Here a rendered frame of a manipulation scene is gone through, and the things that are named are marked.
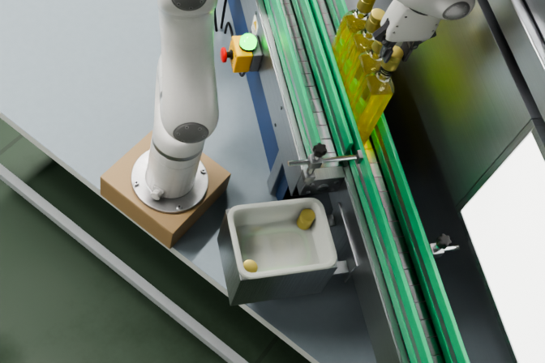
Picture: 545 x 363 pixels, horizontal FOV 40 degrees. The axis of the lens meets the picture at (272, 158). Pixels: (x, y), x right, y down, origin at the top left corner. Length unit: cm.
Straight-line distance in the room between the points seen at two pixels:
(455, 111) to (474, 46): 15
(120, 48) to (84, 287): 87
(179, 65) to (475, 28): 58
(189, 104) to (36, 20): 90
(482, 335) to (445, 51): 61
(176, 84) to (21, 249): 139
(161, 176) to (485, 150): 73
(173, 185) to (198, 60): 45
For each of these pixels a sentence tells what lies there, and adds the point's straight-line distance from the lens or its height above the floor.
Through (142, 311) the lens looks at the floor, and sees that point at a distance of 262.
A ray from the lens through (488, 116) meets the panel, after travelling 150.
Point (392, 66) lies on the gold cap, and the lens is 157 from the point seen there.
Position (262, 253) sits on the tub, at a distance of 170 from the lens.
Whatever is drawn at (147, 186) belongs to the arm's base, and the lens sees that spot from 184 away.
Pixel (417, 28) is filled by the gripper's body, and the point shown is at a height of 145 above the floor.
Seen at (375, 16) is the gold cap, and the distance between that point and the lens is 163.
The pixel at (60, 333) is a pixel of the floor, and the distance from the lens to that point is 260.
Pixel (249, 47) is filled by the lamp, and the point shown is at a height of 101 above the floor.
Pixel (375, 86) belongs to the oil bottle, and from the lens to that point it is 161.
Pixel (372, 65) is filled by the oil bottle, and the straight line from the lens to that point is 164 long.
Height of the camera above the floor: 246
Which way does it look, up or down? 57 degrees down
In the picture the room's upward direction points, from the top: 20 degrees clockwise
